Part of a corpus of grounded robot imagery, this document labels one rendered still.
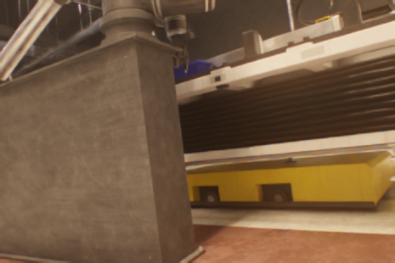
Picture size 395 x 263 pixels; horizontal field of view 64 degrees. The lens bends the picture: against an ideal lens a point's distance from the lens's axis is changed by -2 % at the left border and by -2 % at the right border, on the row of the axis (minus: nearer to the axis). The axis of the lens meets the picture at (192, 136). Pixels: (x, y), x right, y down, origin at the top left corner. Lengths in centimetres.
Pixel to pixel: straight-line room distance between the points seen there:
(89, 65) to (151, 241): 75
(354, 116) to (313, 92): 24
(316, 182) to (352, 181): 20
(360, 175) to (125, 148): 125
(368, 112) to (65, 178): 144
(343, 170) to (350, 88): 46
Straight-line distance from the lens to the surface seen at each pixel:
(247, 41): 172
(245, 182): 221
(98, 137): 138
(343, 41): 149
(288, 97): 187
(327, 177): 199
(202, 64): 194
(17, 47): 266
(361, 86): 177
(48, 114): 163
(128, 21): 139
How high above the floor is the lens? 46
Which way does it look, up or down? 2 degrees up
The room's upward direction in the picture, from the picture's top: 7 degrees counter-clockwise
